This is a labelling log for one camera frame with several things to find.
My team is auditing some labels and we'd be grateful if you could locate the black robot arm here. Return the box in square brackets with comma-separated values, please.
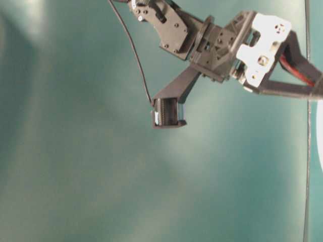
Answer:
[128, 1, 322, 103]

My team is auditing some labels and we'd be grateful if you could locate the thin black cable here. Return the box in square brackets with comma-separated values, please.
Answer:
[107, 0, 153, 104]

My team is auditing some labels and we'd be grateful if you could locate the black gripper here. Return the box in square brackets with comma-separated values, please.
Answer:
[190, 11, 322, 100]

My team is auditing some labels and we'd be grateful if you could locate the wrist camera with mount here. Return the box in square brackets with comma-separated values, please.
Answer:
[151, 66, 201, 129]

